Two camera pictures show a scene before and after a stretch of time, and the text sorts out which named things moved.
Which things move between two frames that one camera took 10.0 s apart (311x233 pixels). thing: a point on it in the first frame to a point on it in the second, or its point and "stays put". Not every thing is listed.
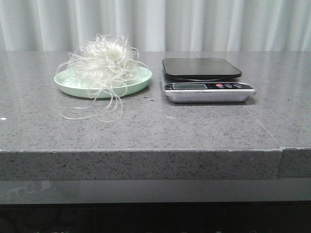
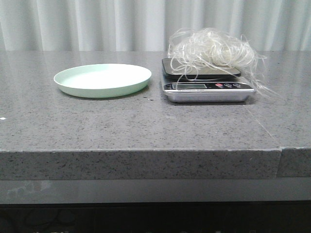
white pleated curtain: [158, 25] stays put
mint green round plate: [98, 82] stays put
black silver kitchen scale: [203, 80] stays put
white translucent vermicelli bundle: [104, 66] to [217, 46]
